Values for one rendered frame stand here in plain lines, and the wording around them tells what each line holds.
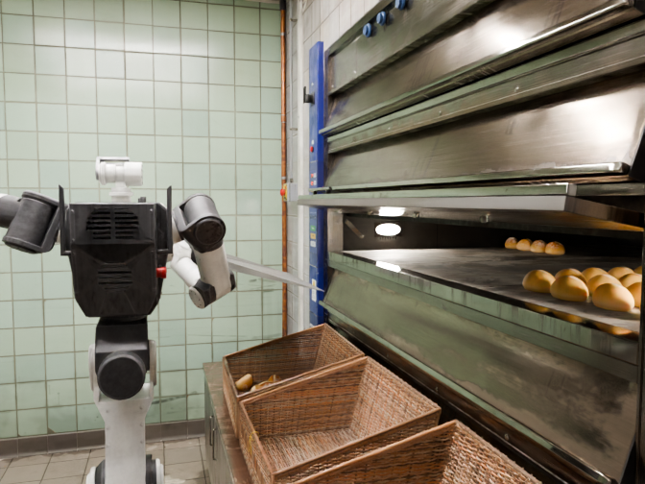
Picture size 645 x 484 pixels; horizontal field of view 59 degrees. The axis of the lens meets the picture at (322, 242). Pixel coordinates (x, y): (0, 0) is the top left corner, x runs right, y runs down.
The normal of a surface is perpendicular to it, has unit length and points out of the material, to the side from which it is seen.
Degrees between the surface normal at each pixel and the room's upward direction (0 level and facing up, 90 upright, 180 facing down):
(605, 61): 90
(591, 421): 70
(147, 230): 90
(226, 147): 90
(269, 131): 90
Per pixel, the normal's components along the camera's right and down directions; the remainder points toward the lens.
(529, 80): -0.96, 0.02
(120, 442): 0.29, -0.21
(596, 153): -0.90, -0.32
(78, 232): 0.25, 0.07
